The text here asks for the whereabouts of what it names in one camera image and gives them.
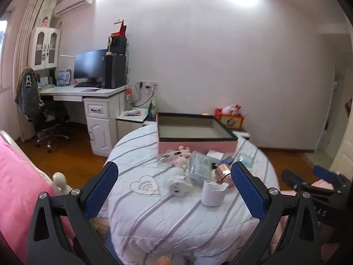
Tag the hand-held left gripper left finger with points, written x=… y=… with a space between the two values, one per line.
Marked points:
x=102 y=190

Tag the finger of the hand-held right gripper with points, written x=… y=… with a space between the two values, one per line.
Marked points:
x=324 y=172
x=295 y=179

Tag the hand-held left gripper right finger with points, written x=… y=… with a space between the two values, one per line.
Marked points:
x=248 y=190

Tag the teal round container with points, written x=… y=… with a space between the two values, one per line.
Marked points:
x=245 y=160

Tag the rose gold jar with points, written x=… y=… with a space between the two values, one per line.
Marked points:
x=223 y=172

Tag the white plastic cup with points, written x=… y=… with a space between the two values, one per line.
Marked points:
x=211 y=196

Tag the clear plastic box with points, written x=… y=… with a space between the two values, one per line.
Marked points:
x=200 y=168

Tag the pink storage box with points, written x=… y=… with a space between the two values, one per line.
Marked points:
x=193 y=146

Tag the white elephant figurine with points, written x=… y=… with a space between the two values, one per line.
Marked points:
x=176 y=186

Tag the pink quilted cloth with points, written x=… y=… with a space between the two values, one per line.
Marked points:
x=321 y=185

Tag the white door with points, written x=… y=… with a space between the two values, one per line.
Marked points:
x=344 y=149

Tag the blue toothpaste tube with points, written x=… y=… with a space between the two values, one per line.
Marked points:
x=227 y=160

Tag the white charger box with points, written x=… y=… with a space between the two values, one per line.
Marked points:
x=217 y=154

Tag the round table, striped cloth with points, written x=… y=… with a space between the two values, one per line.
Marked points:
x=154 y=226

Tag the red plastic crate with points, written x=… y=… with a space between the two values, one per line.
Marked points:
x=231 y=121

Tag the white low side table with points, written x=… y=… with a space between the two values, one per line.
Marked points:
x=129 y=124

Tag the pink pig doll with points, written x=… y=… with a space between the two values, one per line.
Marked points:
x=182 y=158

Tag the white desk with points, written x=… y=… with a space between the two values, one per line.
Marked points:
x=96 y=110

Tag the pink plush toy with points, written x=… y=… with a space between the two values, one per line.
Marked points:
x=230 y=109

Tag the flat printed packet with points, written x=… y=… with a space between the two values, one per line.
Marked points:
x=131 y=113

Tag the pink bed blanket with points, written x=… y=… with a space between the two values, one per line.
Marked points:
x=16 y=176

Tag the black office chair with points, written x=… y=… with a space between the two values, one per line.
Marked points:
x=52 y=116

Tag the orange-lidded bottle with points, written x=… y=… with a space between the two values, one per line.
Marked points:
x=128 y=99

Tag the blue and yellow snack bag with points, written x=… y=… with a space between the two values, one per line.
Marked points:
x=152 y=109

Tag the black keyboard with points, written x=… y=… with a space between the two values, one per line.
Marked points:
x=88 y=85

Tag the black computer tower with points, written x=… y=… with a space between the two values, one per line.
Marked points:
x=114 y=71

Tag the blue and white box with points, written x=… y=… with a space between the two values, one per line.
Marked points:
x=64 y=77

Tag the dark printed jacket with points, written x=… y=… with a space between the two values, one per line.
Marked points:
x=27 y=93

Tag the black computer monitor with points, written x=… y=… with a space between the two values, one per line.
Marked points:
x=89 y=65

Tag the black speaker box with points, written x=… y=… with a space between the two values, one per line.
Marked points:
x=119 y=45

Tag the white glass-door cabinet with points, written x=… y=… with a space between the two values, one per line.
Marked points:
x=44 y=47

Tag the red cardboard box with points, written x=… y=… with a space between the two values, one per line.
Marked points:
x=121 y=30

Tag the beige curtain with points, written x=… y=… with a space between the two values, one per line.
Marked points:
x=27 y=33

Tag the window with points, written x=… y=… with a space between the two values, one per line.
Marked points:
x=3 y=47

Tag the small doll figure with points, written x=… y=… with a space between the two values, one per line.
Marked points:
x=45 y=22

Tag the white air conditioner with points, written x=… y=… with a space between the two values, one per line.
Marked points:
x=73 y=4

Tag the white bed frame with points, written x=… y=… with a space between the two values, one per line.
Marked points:
x=60 y=180

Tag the white wall outlet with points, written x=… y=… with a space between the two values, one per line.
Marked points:
x=149 y=85

